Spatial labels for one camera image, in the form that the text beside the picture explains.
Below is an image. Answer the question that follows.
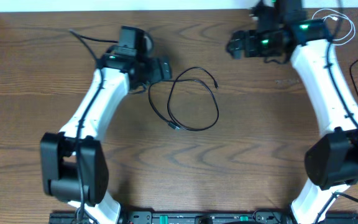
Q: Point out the white USB cable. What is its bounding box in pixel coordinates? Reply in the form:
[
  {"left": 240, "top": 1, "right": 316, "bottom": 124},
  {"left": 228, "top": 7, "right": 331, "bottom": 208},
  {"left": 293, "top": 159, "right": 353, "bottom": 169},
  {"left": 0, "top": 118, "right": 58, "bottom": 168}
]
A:
[{"left": 311, "top": 7, "right": 356, "bottom": 47}]

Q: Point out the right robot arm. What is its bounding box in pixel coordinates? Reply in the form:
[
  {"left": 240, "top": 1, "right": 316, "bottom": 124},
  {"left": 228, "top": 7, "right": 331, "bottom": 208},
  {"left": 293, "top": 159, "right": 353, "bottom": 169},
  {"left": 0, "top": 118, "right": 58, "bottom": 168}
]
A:
[{"left": 226, "top": 1, "right": 358, "bottom": 223}]

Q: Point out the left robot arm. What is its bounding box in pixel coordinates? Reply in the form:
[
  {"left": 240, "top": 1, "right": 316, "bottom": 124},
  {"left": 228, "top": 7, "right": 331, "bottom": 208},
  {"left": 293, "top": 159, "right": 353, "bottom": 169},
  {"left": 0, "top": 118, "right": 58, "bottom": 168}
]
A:
[{"left": 40, "top": 26, "right": 172, "bottom": 223}]

